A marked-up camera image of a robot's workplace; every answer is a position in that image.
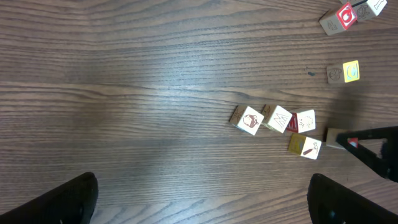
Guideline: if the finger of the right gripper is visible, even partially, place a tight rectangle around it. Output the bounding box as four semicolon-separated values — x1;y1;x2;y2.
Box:
335;125;398;184

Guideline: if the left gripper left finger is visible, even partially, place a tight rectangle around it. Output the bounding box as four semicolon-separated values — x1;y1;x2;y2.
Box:
1;172;98;224

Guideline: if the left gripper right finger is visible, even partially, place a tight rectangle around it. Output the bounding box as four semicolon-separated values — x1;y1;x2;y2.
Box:
307;173;397;224

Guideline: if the red letter Y block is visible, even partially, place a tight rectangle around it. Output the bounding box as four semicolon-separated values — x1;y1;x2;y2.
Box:
326;128;358;150

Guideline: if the hammer picture wooden block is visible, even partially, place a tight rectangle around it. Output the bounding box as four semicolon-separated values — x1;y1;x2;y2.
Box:
288;133;322;160

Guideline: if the letter M wooden block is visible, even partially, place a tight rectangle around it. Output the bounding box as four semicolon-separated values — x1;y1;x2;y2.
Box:
261;105;292;133

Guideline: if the acorn picture wooden block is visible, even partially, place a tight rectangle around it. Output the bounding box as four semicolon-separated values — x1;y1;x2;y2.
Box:
229;105;264;136

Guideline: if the sheep picture wooden block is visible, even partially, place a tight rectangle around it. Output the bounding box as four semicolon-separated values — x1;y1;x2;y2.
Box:
286;109;316;133

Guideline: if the yellow letter C block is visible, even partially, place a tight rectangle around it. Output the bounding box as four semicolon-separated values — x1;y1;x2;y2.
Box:
326;60;360;84

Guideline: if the red letter wooden block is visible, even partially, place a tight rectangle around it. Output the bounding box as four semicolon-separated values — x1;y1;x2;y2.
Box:
319;2;358;35

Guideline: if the white bone wooden block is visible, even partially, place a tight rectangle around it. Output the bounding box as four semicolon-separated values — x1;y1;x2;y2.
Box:
339;0;387;22

